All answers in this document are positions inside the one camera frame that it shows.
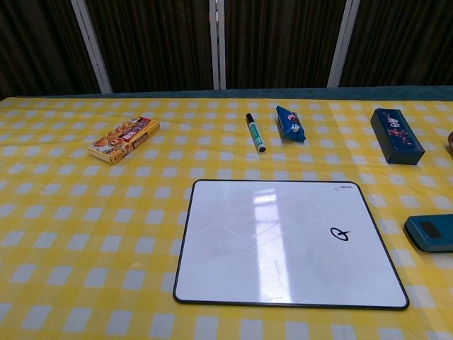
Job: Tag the brown round object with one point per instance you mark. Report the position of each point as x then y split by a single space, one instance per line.
451 140

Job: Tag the white screen frame post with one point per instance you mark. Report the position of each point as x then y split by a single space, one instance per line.
340 42
92 46
217 44

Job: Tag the blue snack packet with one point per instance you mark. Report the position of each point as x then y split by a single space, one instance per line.
291 124

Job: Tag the teal-labelled marker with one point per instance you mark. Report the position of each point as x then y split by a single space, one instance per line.
255 133

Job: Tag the yellow snack box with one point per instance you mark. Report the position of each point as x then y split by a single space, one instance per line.
124 140

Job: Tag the dark pleated curtain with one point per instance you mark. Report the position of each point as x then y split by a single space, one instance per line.
159 42

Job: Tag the teal whiteboard eraser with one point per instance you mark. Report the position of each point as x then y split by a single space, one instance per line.
430 233

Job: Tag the yellow checkered tablecloth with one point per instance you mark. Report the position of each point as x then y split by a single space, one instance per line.
106 230

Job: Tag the dark blue printed box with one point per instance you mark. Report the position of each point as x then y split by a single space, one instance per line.
396 140

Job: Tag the white dry-erase board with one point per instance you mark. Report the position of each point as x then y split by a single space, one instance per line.
269 248

